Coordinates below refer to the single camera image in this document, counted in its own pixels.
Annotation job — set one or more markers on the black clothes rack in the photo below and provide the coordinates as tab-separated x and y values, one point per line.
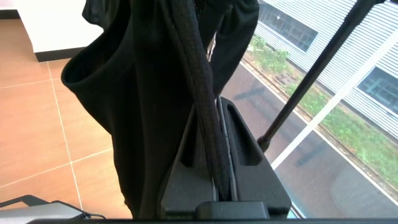
311	77

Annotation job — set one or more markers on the window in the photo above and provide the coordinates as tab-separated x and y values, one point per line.
342	77

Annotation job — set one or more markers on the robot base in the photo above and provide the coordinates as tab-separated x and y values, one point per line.
37	213

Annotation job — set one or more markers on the black garment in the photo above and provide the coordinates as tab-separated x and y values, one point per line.
140	109

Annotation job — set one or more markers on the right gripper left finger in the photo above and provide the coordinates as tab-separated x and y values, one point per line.
186	186

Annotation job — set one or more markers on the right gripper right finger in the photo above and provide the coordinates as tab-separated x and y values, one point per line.
258	180

